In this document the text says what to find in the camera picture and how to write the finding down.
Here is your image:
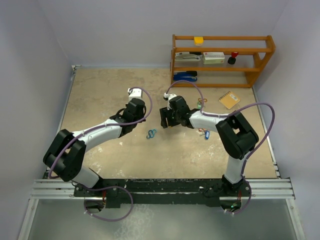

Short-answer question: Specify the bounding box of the yellow spiral notebook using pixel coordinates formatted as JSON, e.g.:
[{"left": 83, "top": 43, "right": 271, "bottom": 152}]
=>
[{"left": 219, "top": 91, "right": 241, "bottom": 110}]

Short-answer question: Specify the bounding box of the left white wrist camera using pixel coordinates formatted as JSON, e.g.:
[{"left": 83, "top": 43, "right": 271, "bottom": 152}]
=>
[{"left": 127, "top": 88, "right": 143, "bottom": 101}]

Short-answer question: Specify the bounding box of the wooden shelf rack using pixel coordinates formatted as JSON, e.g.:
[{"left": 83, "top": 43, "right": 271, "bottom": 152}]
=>
[{"left": 170, "top": 35, "right": 276, "bottom": 88}]

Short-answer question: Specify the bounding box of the grey stapler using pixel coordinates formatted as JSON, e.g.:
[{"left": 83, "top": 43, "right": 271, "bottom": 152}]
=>
[{"left": 174, "top": 51, "right": 202, "bottom": 62}]

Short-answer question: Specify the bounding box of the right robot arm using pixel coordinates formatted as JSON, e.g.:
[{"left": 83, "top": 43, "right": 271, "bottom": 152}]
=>
[{"left": 159, "top": 93, "right": 259, "bottom": 196}]

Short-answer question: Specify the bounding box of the yellow block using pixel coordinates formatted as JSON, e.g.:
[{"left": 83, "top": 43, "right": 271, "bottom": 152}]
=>
[{"left": 193, "top": 36, "right": 204, "bottom": 47}]

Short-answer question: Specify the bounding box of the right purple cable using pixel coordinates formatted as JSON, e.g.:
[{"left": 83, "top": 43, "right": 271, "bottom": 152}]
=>
[{"left": 166, "top": 79, "right": 276, "bottom": 181}]

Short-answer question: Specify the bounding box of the aluminium rail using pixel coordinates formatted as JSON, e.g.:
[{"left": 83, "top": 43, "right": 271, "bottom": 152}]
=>
[{"left": 29, "top": 178, "right": 297, "bottom": 200}]

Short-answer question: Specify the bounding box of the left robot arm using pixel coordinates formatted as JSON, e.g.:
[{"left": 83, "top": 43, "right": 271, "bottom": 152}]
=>
[{"left": 43, "top": 98, "right": 146, "bottom": 196}]

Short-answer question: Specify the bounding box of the black base frame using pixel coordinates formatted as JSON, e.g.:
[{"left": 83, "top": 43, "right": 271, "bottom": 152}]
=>
[{"left": 73, "top": 178, "right": 252, "bottom": 209}]

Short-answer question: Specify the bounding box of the red black stamp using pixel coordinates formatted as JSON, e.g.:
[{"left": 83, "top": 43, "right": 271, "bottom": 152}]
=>
[{"left": 227, "top": 52, "right": 239, "bottom": 65}]

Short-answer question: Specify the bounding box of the blue stapler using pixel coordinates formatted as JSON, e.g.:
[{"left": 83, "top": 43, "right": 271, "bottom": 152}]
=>
[{"left": 173, "top": 71, "right": 198, "bottom": 82}]

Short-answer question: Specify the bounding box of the blue key tag with keys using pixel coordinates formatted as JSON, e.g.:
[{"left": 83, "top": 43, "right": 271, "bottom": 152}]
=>
[{"left": 200, "top": 130, "right": 210, "bottom": 140}]

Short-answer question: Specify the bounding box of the white red box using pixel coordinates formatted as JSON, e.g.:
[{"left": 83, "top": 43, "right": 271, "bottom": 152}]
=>
[{"left": 202, "top": 52, "right": 225, "bottom": 65}]

